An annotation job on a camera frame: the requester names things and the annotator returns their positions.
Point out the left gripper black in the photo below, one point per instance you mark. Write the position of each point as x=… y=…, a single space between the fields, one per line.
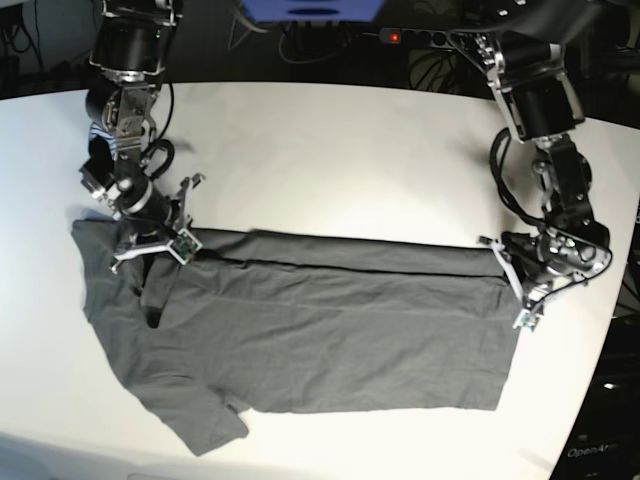
x=556 y=256

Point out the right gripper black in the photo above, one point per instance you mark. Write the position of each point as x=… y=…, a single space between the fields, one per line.
x=156 y=221

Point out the grey T-shirt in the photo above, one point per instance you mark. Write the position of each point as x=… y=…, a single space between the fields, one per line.
x=284 y=323

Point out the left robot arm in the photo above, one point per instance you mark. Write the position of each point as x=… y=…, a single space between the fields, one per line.
x=519 y=47

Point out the black box with lettering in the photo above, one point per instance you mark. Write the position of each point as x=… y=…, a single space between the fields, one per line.
x=604 y=441

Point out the blue plastic bin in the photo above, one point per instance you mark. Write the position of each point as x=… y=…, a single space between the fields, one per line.
x=313 y=10

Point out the black power strip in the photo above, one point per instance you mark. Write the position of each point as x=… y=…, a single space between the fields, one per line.
x=426 y=39

